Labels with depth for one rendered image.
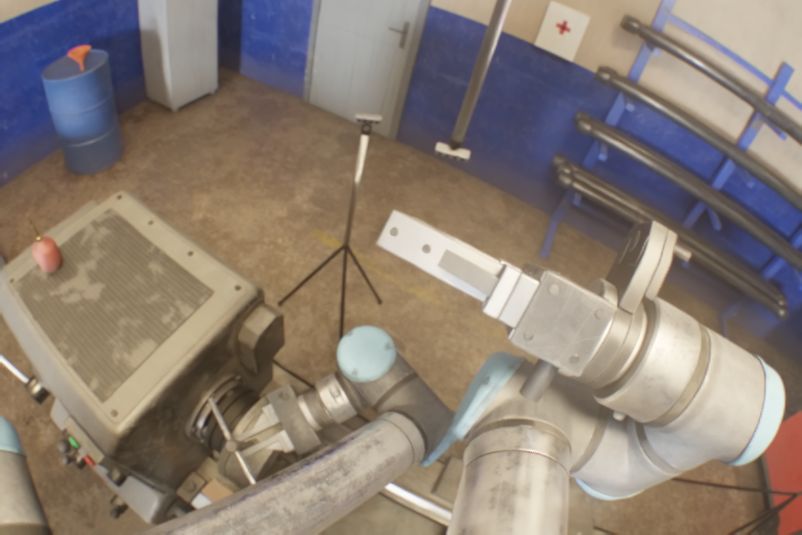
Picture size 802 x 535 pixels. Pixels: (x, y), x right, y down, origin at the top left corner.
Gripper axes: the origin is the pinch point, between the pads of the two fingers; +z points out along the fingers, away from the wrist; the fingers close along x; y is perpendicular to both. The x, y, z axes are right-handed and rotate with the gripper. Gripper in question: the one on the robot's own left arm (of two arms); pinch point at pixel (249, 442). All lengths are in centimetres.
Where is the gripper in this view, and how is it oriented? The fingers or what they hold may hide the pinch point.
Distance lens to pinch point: 83.8
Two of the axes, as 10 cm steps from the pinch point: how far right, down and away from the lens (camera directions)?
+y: 0.1, -4.5, -8.9
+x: 5.2, 7.7, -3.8
